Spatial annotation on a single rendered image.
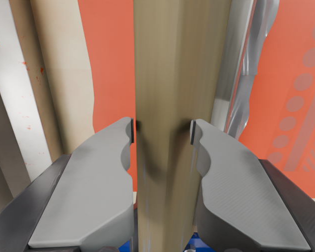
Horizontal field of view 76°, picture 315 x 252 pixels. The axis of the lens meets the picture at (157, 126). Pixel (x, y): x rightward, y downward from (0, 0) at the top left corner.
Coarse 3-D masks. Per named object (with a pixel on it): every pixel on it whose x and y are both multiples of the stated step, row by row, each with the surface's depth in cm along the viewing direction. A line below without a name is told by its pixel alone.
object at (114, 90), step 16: (96, 80) 25; (112, 80) 25; (128, 80) 25; (256, 80) 25; (272, 80) 25; (288, 80) 25; (96, 96) 26; (112, 96) 26; (128, 96) 26; (256, 96) 26; (272, 96) 26; (96, 112) 27; (112, 112) 27; (128, 112) 27; (256, 112) 27; (272, 112) 27; (96, 128) 28; (256, 128) 28; (272, 128) 28; (256, 144) 30; (288, 176) 32; (304, 176) 32
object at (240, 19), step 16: (240, 0) 13; (240, 16) 13; (240, 32) 13; (224, 48) 14; (240, 48) 14; (224, 64) 15; (240, 64) 14; (224, 80) 15; (224, 96) 16; (224, 112) 16; (224, 128) 17
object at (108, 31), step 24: (96, 0) 21; (120, 0) 21; (288, 0) 21; (312, 0) 21; (96, 24) 22; (120, 24) 22; (288, 24) 22; (96, 48) 23; (120, 48) 23; (264, 48) 23; (288, 48) 23; (264, 72) 25; (288, 72) 25
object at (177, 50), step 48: (144, 0) 9; (192, 0) 9; (144, 48) 10; (192, 48) 11; (144, 96) 12; (192, 96) 12; (144, 144) 13; (144, 192) 15; (192, 192) 19; (144, 240) 18
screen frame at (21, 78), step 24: (0, 0) 18; (24, 0) 20; (0, 24) 19; (24, 24) 20; (0, 48) 20; (24, 48) 20; (0, 72) 21; (24, 72) 21; (24, 96) 22; (48, 96) 25; (24, 120) 24; (48, 120) 25; (24, 144) 25; (48, 144) 25
